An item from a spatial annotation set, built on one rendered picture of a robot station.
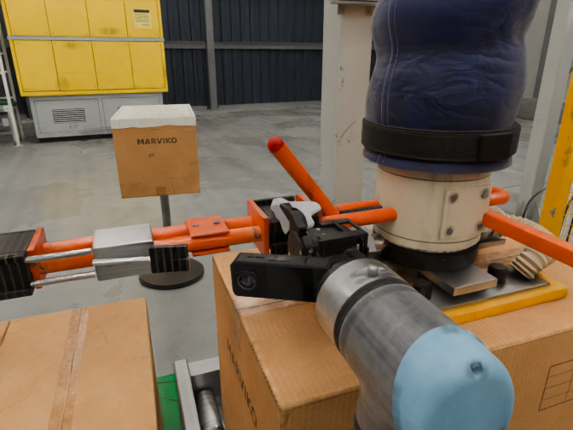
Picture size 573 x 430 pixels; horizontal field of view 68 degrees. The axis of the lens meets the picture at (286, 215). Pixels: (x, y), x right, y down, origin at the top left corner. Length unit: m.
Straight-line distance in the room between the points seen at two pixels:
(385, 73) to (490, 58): 0.13
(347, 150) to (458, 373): 1.45
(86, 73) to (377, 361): 7.54
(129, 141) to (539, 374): 1.96
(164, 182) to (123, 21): 5.67
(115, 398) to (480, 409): 0.95
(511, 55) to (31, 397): 1.19
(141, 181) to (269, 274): 1.87
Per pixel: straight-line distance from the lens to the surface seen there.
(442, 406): 0.32
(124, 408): 1.14
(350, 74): 1.68
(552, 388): 0.79
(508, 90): 0.63
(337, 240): 0.49
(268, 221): 0.56
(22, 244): 0.58
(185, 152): 2.27
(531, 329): 0.70
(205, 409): 1.08
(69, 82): 7.76
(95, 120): 7.86
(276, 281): 0.47
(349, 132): 1.70
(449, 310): 0.66
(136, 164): 2.28
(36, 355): 1.39
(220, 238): 0.56
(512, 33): 0.64
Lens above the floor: 1.30
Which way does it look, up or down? 20 degrees down
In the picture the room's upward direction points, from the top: straight up
